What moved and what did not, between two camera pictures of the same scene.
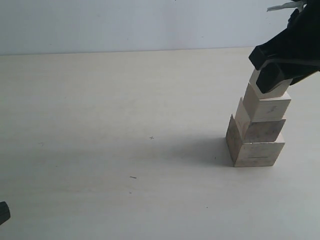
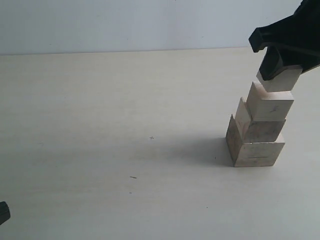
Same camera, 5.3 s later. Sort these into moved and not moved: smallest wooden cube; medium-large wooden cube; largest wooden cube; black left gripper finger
Moved: smallest wooden cube
Not moved: black left gripper finger; medium-large wooden cube; largest wooden cube
